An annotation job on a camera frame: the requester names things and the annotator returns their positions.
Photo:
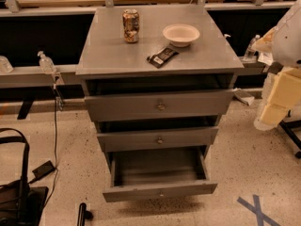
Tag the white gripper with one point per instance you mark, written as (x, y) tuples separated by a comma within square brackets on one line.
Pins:
[(290, 44)]

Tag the grey bottom drawer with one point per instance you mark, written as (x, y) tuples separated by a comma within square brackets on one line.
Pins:
[(158, 174)]

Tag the grey drawer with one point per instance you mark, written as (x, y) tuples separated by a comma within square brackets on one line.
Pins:
[(158, 174), (128, 99), (117, 136)]

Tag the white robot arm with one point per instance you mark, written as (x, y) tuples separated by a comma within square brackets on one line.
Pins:
[(284, 42)]

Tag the grey wooden drawer cabinet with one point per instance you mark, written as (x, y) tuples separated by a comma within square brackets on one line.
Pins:
[(106, 54)]

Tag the grey top drawer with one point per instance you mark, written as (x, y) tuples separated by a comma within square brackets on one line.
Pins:
[(128, 99)]

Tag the grey middle drawer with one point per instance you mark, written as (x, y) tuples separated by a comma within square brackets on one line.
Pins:
[(117, 136)]

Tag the black stand base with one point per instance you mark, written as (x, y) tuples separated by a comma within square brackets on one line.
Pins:
[(288, 127)]

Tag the white box on floor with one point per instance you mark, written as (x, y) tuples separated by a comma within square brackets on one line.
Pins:
[(244, 96)]

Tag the white paper packet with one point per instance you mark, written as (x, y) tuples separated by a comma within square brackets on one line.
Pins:
[(266, 58)]

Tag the clear plastic water bottle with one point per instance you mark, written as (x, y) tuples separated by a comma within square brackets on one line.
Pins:
[(250, 52)]

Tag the white paper bowl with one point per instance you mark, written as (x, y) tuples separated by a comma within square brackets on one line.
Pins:
[(181, 35)]

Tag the black snack bar wrapper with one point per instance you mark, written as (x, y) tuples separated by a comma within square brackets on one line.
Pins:
[(161, 58)]

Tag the crushed soda can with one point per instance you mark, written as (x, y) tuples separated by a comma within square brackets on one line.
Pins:
[(130, 18)]

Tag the black cylinder bar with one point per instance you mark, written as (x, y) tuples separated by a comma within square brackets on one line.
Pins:
[(83, 215)]

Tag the black power adapter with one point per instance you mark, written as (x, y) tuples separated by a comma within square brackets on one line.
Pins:
[(43, 170)]

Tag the clear sanitizer pump bottle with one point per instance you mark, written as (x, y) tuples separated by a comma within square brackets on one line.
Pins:
[(46, 63)]

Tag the clear plastic container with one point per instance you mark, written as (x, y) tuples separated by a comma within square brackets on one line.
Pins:
[(5, 66)]

